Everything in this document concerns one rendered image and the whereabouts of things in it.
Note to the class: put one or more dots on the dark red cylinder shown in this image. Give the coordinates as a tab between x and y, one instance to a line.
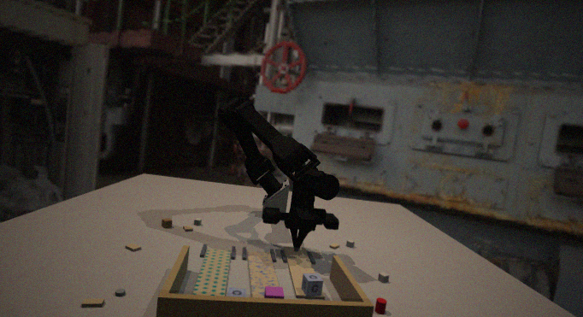
380	306

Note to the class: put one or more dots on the tan u-shaped wall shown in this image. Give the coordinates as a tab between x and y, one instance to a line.
218	279

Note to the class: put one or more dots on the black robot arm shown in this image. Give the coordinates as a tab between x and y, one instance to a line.
290	156

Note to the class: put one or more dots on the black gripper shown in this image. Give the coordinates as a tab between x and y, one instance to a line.
273	216

